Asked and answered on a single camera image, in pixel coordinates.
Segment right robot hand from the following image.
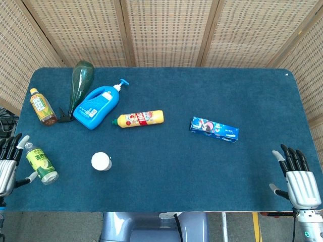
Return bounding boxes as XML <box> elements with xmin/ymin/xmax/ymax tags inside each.
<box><xmin>268</xmin><ymin>144</ymin><xmax>322</xmax><ymax>210</ymax></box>

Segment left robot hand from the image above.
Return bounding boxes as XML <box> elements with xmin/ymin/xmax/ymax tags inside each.
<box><xmin>0</xmin><ymin>133</ymin><xmax>38</xmax><ymax>198</ymax></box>

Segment white paper cup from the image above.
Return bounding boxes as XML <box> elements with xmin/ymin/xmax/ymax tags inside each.
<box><xmin>91</xmin><ymin>152</ymin><xmax>113</xmax><ymax>172</ymax></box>

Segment green label water bottle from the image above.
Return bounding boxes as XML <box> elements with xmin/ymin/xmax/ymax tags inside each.
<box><xmin>24</xmin><ymin>142</ymin><xmax>60</xmax><ymax>186</ymax></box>

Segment yellow floor tape strip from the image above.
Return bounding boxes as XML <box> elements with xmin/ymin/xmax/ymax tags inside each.
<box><xmin>252</xmin><ymin>212</ymin><xmax>263</xmax><ymax>242</ymax></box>

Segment yellow label tea bottle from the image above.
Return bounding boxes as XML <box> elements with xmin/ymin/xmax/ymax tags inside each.
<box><xmin>29</xmin><ymin>88</ymin><xmax>58</xmax><ymax>127</ymax></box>

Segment white table leg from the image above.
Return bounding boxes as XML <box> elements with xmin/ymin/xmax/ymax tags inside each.
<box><xmin>221</xmin><ymin>212</ymin><xmax>229</xmax><ymax>242</ymax></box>

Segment blue Oreo cookie box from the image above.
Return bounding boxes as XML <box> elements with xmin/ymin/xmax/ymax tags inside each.
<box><xmin>189</xmin><ymin>116</ymin><xmax>240</xmax><ymax>144</ymax></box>

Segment blue pump detergent bottle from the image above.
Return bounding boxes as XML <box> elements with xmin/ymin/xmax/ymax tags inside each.
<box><xmin>73</xmin><ymin>78</ymin><xmax>130</xmax><ymax>131</ymax></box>

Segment green glass spray bottle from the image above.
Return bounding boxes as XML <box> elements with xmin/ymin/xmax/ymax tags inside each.
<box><xmin>58</xmin><ymin>60</ymin><xmax>95</xmax><ymax>124</ymax></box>

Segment blue carpet table mat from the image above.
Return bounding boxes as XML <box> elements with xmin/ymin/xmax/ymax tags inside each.
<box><xmin>4</xmin><ymin>67</ymin><xmax>319</xmax><ymax>213</ymax></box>

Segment yellow squeeze bottle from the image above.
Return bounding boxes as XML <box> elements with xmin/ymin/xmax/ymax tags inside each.
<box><xmin>111</xmin><ymin>109</ymin><xmax>165</xmax><ymax>129</ymax></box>

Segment grey robot torso base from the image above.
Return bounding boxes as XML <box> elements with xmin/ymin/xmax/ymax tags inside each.
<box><xmin>98</xmin><ymin>211</ymin><xmax>209</xmax><ymax>242</ymax></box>

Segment woven bamboo folding screen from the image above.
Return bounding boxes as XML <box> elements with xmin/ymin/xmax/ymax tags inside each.
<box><xmin>0</xmin><ymin>0</ymin><xmax>323</xmax><ymax>162</ymax></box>

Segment black cables beside table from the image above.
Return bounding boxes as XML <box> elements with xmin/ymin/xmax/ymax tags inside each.
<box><xmin>0</xmin><ymin>107</ymin><xmax>20</xmax><ymax>139</ymax></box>

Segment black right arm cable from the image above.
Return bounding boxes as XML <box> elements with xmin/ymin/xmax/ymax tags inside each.
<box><xmin>291</xmin><ymin>208</ymin><xmax>297</xmax><ymax>242</ymax></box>

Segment black torso cable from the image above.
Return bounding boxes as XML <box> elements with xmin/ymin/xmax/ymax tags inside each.
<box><xmin>173</xmin><ymin>213</ymin><xmax>183</xmax><ymax>242</ymax></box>

